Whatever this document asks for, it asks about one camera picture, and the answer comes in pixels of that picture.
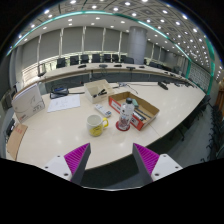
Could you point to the round ceiling lights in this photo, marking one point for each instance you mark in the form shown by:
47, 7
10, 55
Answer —
127, 3

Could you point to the flat round red coaster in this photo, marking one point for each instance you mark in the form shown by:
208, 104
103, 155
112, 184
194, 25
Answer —
117, 127

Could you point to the clear labelled water bottle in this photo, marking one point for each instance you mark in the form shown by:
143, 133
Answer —
126, 115

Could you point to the white paper sheet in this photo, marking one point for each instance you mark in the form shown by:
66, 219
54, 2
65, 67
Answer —
64, 103

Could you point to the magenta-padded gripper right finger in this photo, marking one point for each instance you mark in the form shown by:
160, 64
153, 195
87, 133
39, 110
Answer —
146, 159

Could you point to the long curved conference desk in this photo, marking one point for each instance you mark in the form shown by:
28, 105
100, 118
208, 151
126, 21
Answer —
100, 68

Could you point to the open red-labelled cardboard box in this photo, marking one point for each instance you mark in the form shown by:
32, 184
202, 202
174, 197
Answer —
115, 103

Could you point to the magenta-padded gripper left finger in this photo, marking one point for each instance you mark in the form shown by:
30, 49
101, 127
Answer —
77, 158

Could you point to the small open white box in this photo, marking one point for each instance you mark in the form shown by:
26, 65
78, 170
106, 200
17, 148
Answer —
93, 88

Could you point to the row of black office chairs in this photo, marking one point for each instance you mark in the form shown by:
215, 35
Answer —
85, 59

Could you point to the white and yellow mug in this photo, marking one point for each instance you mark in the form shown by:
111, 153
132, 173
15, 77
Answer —
95, 126

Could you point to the black desk phone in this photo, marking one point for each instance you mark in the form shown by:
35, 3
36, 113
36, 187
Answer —
59, 92

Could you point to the green board eraser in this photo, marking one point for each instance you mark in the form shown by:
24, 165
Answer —
134, 102

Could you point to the white remote control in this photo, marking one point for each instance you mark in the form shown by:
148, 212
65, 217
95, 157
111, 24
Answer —
102, 110

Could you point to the black marker pen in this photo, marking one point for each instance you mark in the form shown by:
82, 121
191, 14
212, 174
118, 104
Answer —
138, 116
145, 112

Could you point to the large white printed carton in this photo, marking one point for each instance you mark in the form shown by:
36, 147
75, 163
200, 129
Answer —
28, 103

